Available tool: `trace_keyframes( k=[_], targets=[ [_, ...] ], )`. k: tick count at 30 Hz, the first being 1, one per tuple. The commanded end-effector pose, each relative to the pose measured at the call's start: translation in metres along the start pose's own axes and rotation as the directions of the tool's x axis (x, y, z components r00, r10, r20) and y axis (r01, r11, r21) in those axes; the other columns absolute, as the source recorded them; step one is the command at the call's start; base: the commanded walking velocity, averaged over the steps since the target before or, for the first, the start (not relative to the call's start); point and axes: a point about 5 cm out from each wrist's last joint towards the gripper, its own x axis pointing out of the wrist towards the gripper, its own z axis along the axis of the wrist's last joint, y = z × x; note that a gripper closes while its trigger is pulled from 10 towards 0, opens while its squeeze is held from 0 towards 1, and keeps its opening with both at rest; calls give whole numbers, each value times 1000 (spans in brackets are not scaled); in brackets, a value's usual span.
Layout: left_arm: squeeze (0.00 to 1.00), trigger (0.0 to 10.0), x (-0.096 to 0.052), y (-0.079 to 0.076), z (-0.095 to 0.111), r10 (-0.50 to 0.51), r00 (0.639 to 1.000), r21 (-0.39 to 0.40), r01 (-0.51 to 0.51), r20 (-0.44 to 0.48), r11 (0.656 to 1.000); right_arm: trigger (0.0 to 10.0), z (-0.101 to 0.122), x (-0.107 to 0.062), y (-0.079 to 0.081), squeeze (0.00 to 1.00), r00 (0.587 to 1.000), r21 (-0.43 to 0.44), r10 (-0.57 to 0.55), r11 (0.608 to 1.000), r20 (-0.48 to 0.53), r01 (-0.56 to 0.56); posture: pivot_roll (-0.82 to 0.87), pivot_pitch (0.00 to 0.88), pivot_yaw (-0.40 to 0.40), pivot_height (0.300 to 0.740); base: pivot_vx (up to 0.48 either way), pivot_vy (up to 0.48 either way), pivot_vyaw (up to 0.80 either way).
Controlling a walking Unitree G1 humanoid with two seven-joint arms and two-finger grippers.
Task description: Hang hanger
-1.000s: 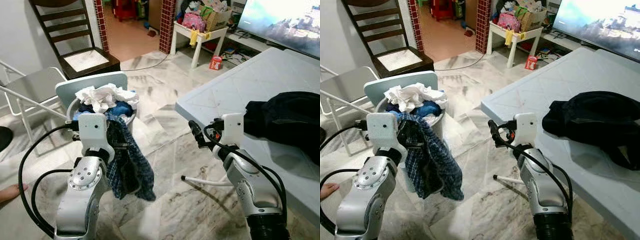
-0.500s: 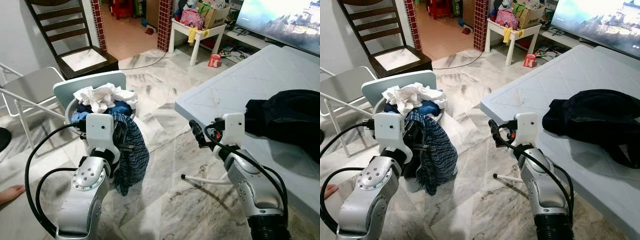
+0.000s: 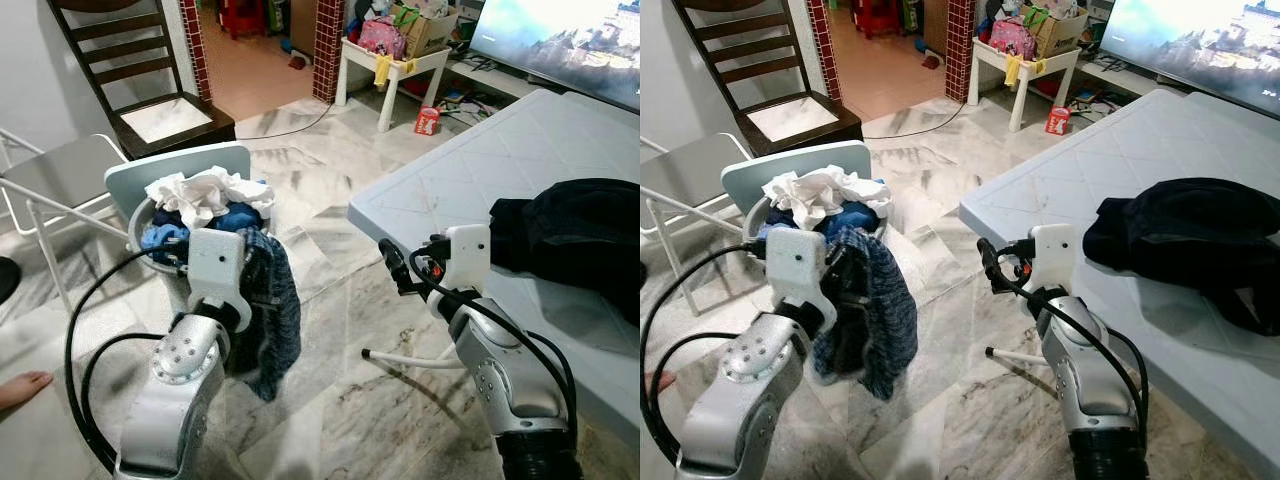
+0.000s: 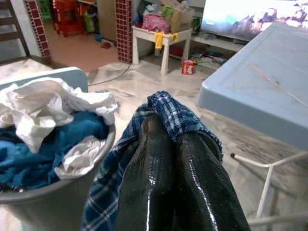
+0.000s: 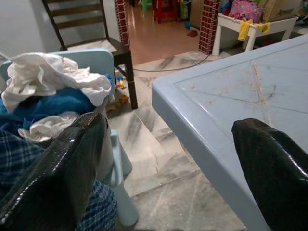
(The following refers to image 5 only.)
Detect steel laundry basin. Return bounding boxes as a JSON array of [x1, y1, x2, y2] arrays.
[[95, 105, 114, 180]]

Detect open cardboard box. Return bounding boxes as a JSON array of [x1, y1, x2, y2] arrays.
[[261, 0, 304, 23]]

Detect long yellow cloth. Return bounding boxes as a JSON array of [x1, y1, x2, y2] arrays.
[[237, 19, 253, 41]]

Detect red plastic chair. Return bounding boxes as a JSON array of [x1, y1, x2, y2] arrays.
[[153, 0, 180, 24]]

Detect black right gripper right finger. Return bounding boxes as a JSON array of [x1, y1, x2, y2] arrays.
[[231, 117, 308, 231]]

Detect blue plaid shirt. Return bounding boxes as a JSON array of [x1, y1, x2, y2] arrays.
[[0, 129, 118, 231]]

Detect colourful toy blocks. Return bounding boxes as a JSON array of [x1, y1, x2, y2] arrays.
[[107, 76, 130, 113]]

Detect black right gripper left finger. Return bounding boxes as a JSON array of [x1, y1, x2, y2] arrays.
[[0, 111, 108, 231]]

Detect brown wooden door board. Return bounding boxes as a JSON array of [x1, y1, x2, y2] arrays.
[[190, 0, 205, 29]]

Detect large crumpled white cloth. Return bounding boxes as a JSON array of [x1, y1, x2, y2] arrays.
[[1, 52, 113, 113]]

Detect small white table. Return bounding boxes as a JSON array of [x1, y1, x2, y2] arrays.
[[211, 12, 299, 56]]

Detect thin black floor cable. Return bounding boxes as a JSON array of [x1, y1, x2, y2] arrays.
[[133, 54, 210, 73]]

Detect small white cloth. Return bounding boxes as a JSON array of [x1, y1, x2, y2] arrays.
[[18, 112, 80, 142]]

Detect dark wooden chair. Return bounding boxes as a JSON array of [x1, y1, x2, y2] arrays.
[[40, 0, 139, 110]]

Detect light blue plastic table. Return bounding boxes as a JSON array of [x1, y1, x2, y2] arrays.
[[151, 35, 308, 231]]

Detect blue cloth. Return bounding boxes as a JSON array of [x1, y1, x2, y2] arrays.
[[0, 88, 97, 135]]

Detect pink bag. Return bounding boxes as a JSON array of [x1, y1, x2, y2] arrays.
[[228, 0, 263, 21]]

